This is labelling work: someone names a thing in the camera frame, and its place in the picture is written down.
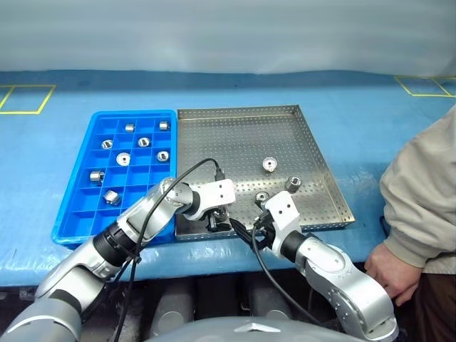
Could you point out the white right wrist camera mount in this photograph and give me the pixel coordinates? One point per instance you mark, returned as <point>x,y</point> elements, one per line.
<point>283,210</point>

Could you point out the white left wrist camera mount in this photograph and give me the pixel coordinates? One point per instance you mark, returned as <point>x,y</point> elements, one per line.
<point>221,192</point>

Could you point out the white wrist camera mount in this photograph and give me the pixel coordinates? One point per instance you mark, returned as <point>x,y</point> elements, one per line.
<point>283,210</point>
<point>221,192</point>

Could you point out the blue compartment plastic tray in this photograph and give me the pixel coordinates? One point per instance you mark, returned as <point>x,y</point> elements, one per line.
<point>142,171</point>

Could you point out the person's bare hand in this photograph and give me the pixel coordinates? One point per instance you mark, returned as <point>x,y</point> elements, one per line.
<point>390,274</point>

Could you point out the dark grey rounded shape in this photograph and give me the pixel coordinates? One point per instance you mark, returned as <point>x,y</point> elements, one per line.
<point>174,306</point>
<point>267,299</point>

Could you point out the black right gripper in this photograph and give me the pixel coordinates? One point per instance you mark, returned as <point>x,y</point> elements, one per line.
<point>264,228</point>

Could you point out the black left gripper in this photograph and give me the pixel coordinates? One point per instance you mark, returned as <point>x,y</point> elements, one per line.
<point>211,210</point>

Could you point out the person's brown trousers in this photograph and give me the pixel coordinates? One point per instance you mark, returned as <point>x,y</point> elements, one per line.
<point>440,310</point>

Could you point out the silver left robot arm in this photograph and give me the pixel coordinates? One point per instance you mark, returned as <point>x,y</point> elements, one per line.
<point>142,217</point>

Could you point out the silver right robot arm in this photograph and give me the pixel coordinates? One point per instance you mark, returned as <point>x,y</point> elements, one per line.
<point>338,274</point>

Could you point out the perforated steel tray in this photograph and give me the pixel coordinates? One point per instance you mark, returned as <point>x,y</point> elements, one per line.
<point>231,142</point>

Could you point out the silver robot torso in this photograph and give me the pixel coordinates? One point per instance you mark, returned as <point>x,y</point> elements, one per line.
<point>249,333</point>

